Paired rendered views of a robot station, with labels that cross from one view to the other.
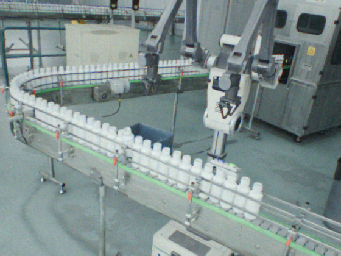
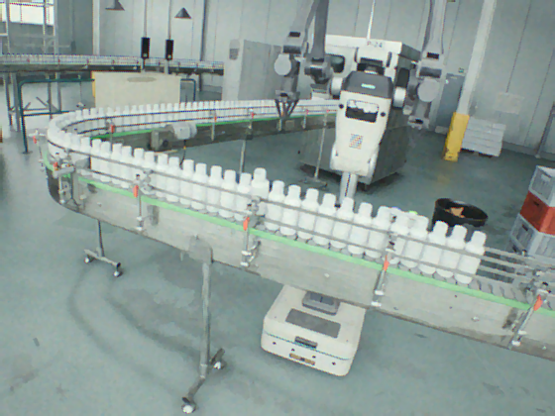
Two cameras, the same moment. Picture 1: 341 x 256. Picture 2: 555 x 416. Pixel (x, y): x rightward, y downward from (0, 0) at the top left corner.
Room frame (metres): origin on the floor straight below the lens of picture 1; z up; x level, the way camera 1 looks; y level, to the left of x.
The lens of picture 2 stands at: (0.52, 0.43, 1.55)
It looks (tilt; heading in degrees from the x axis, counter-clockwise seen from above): 24 degrees down; 345
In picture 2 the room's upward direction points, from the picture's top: 8 degrees clockwise
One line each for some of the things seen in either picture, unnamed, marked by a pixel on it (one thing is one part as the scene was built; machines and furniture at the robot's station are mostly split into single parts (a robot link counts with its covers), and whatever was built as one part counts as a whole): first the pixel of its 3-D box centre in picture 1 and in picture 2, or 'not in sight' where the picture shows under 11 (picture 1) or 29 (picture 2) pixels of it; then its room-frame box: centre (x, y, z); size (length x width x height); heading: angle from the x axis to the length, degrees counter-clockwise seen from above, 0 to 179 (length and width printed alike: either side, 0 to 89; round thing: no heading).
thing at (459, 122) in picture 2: not in sight; (455, 136); (7.04, -5.40, 0.55); 0.40 x 0.40 x 1.10; 58
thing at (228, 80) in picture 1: (232, 74); (429, 81); (1.45, -0.24, 1.56); 0.12 x 0.09 x 0.12; 148
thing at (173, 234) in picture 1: (202, 231); (320, 305); (2.02, -0.33, 0.24); 0.68 x 0.53 x 0.41; 148
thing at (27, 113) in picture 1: (24, 128); (74, 188); (1.97, 0.94, 0.96); 0.23 x 0.10 x 0.27; 148
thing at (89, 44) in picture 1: (102, 62); (138, 114); (5.90, 1.29, 0.59); 1.10 x 0.62 x 1.18; 130
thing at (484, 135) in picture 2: not in sight; (477, 135); (8.25, -7.24, 0.50); 1.24 x 1.03 x 1.00; 60
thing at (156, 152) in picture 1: (156, 159); (308, 213); (1.51, 0.05, 1.08); 0.06 x 0.06 x 0.17
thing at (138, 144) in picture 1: (137, 151); (275, 205); (1.57, 0.15, 1.08); 0.06 x 0.06 x 0.17
